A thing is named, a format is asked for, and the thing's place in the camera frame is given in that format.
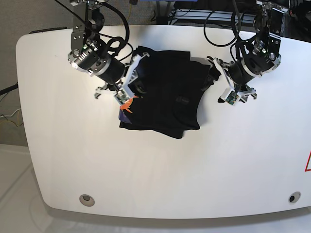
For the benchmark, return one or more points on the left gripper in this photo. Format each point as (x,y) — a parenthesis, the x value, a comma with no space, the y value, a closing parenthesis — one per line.
(249,68)

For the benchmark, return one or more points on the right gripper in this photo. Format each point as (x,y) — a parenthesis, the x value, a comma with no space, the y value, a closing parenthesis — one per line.
(108,68)

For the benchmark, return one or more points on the black T-shirt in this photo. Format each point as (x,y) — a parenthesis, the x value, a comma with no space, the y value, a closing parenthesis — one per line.
(173,83)

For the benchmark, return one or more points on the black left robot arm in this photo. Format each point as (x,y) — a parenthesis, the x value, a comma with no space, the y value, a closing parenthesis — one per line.
(252,57)

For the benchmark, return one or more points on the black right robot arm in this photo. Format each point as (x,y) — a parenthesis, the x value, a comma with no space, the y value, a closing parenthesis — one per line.
(87,25)

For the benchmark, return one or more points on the left table grommet hole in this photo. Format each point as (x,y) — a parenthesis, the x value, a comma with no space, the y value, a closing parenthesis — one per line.
(86,200)

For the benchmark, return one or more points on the table grommet hole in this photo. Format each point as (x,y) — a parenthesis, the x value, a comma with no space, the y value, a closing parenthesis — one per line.
(294,197)
(86,200)

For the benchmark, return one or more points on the red tape rectangle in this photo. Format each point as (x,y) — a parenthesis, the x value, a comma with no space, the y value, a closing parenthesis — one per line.
(308,165)

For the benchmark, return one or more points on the right table grommet hole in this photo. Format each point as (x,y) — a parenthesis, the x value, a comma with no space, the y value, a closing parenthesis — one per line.
(294,197)

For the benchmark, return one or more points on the aluminium frame rail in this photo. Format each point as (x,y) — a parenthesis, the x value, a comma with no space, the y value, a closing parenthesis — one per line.
(220,16)

